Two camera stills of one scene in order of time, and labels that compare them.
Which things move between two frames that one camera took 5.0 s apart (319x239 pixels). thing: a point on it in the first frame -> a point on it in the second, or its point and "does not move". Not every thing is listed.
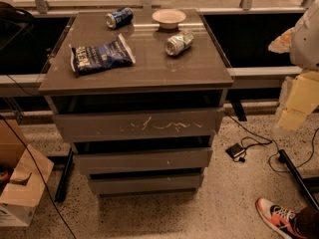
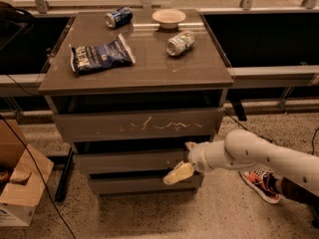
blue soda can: [120, 17] does not move
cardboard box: [23, 175] does not move
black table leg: [64, 175] does not move
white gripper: [306, 42] -> [197, 157]
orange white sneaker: [282, 219] -> [266, 182]
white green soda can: [178, 43] does not move
